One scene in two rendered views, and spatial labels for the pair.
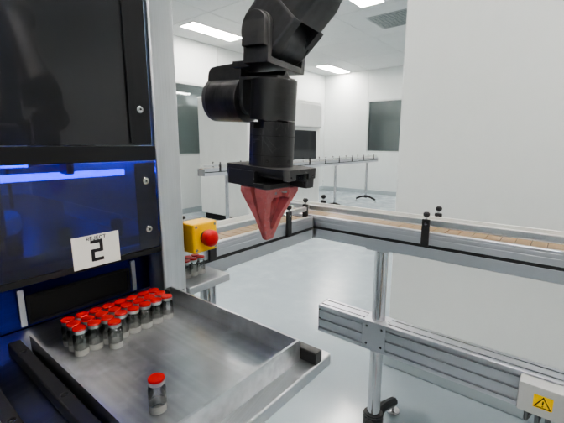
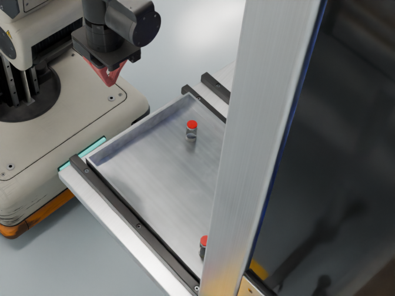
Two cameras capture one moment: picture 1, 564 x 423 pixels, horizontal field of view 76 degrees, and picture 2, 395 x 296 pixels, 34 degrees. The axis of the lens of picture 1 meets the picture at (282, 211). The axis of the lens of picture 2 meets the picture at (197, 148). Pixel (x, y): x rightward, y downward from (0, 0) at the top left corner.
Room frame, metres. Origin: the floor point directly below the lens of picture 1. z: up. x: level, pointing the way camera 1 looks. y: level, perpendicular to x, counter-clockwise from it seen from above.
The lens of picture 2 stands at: (1.18, 0.23, 1.91)
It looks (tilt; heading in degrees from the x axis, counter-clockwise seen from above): 54 degrees down; 184
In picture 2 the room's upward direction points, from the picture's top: 6 degrees clockwise
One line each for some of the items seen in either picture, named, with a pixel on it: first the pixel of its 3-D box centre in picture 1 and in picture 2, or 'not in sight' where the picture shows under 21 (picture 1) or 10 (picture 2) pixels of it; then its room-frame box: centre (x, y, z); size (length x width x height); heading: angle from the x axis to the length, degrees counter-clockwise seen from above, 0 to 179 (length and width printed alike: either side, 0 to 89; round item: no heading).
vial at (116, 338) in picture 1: (115, 333); not in sight; (0.55, 0.27, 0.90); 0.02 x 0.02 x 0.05
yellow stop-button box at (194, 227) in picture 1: (196, 234); not in sight; (0.85, 0.21, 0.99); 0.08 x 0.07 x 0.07; 51
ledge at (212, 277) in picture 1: (193, 277); not in sight; (0.89, 0.23, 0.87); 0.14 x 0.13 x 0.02; 51
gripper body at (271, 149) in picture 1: (271, 150); (104, 31); (0.47, 0.01, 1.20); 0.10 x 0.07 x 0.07; 52
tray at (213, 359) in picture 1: (164, 347); (196, 184); (0.52, 0.19, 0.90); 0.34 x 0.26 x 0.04; 51
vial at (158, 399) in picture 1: (157, 394); (191, 131); (0.40, 0.16, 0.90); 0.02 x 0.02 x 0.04
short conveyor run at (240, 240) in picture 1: (240, 232); not in sight; (1.17, 0.14, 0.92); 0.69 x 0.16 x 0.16; 141
